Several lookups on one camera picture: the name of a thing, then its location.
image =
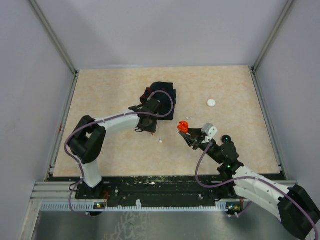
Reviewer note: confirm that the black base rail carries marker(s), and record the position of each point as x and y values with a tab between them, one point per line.
155	191

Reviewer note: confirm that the white cable duct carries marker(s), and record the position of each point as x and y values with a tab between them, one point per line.
89	206

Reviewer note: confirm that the black earbud case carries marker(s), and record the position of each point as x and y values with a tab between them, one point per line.
226	139

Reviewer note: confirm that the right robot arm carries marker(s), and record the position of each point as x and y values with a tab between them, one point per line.
292	206

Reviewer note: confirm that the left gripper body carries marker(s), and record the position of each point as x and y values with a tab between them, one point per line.
152	126

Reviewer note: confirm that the orange earbud case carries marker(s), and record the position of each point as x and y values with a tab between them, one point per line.
183	127

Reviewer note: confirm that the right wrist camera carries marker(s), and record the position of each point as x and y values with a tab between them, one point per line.
209	132

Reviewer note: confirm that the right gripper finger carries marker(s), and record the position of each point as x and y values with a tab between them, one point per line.
195	132
191	140

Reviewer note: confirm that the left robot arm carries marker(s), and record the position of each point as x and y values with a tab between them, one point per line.
85	143

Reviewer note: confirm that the white earbud case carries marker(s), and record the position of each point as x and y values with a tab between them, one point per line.
211	103

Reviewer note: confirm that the dark navy folded cloth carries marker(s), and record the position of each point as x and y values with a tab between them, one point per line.
167	87

